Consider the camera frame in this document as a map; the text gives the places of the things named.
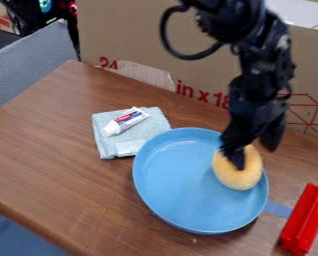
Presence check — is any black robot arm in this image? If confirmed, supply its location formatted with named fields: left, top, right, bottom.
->
left=171, top=0, right=296, bottom=170

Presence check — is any white toothpaste tube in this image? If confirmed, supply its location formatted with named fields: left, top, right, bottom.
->
left=102, top=107, right=150, bottom=138

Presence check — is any blue plate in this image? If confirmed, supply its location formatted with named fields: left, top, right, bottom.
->
left=133, top=128, right=269, bottom=235

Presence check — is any black machine with lights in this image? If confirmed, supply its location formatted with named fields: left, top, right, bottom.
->
left=0, top=0, right=80, bottom=55

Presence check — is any brown cardboard box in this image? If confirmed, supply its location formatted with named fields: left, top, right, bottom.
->
left=76, top=0, right=318, bottom=136

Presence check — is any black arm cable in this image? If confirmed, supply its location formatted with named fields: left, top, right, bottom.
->
left=158, top=4, right=226, bottom=62

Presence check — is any blue tape strip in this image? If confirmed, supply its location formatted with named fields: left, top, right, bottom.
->
left=265, top=201, right=293, bottom=219

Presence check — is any light blue folded cloth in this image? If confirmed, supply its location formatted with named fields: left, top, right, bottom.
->
left=92, top=107, right=171, bottom=159

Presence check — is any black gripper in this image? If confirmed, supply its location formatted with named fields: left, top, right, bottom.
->
left=222, top=76, right=292, bottom=170

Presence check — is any red plastic block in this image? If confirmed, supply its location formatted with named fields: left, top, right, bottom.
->
left=279, top=183, right=318, bottom=256

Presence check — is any yellow ball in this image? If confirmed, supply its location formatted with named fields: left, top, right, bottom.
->
left=213, top=145, right=263, bottom=190

